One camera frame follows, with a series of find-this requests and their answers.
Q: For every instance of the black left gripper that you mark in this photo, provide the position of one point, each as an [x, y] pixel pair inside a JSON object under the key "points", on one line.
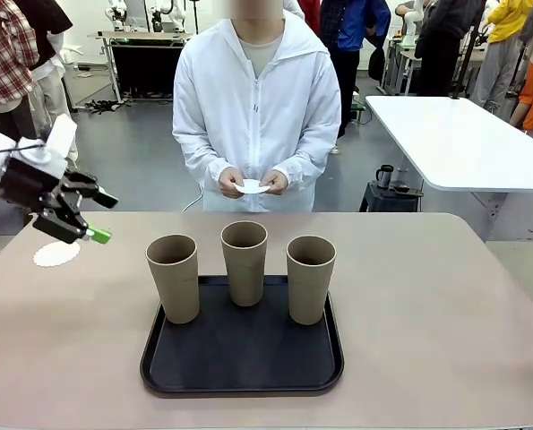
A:
{"points": [[24, 183]]}

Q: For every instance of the tall beige cup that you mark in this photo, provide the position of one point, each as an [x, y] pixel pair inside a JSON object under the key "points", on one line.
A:
{"points": [[310, 291], [244, 277], [176, 286]]}

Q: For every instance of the white round coaster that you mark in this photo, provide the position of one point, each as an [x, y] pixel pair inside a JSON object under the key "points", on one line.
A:
{"points": [[250, 186]]}

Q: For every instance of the person's right forearm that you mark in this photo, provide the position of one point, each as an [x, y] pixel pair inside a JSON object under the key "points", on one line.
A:
{"points": [[203, 163]]}

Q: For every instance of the person's left forearm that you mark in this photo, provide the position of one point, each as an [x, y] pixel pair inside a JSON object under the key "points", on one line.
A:
{"points": [[306, 165]]}

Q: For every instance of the person's right hand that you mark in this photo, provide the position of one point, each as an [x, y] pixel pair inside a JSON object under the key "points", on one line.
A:
{"points": [[229, 181]]}

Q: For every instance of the person's left hand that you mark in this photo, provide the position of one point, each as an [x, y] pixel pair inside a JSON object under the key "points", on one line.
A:
{"points": [[278, 183]]}

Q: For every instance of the white scalloped paper coaster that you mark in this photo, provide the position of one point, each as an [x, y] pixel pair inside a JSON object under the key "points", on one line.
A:
{"points": [[51, 257]]}

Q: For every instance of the black workbench cabinet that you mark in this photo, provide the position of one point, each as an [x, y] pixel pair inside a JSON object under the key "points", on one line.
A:
{"points": [[145, 67]]}

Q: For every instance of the white side table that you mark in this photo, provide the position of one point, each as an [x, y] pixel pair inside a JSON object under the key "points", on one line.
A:
{"points": [[454, 143]]}

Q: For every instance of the person in plaid shirt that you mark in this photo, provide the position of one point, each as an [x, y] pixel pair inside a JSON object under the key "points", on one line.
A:
{"points": [[6, 54]]}

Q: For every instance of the black stool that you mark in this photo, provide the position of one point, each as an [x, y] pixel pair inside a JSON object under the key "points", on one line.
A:
{"points": [[387, 199]]}

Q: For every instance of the dark travel mug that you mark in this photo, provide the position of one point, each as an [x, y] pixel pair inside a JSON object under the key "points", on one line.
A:
{"points": [[384, 177]]}

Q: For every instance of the person in white jacket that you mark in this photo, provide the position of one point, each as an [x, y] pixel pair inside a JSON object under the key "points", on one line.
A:
{"points": [[257, 116]]}

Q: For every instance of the person in yellow top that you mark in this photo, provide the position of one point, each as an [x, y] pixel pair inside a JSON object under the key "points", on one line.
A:
{"points": [[503, 49]]}

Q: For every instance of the black plastic tray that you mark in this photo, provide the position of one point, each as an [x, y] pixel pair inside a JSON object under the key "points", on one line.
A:
{"points": [[243, 354]]}

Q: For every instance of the person in black clothes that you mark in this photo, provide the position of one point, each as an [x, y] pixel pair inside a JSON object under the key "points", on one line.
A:
{"points": [[443, 45]]}

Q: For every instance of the black hanging bag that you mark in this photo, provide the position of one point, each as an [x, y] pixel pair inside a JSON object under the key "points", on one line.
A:
{"points": [[376, 65]]}

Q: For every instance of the person in blue jacket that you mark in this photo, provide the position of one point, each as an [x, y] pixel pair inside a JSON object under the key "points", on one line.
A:
{"points": [[353, 27]]}

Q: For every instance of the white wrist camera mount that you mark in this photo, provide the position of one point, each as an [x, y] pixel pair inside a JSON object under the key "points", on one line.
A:
{"points": [[55, 143]]}

